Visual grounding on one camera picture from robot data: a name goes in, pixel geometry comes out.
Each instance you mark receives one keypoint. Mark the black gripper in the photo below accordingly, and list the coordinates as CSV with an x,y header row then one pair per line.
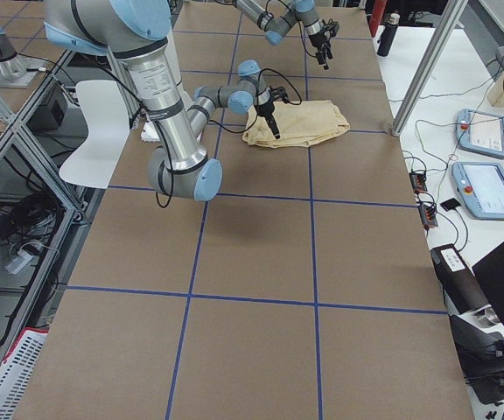
x,y
264,108
316,40

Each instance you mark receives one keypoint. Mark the yellow long-sleeve printed shirt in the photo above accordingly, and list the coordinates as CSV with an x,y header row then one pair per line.
x,y
304,125

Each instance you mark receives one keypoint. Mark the black water bottle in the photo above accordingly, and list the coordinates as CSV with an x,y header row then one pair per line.
x,y
388,34

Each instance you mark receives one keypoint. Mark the red cylinder bottle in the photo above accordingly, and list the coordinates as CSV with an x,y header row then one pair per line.
x,y
377,14

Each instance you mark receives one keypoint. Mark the far blue teach pendant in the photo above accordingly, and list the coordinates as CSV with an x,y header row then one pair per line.
x,y
480,132

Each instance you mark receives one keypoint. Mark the blue teach pendant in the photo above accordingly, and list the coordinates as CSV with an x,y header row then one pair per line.
x,y
480,185
480,132

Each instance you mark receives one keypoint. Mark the near blue teach pendant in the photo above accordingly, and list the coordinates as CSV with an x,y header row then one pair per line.
x,y
480,185

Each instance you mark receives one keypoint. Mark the black labelled box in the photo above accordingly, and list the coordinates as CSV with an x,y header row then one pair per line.
x,y
462,290

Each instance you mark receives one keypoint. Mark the white perforated basket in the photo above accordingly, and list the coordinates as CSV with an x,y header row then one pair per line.
x,y
16,369

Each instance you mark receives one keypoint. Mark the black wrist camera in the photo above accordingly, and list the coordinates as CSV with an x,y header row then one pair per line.
x,y
279,94
330,28

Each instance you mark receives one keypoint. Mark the aluminium frame post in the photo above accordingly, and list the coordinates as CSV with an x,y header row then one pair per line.
x,y
452,12

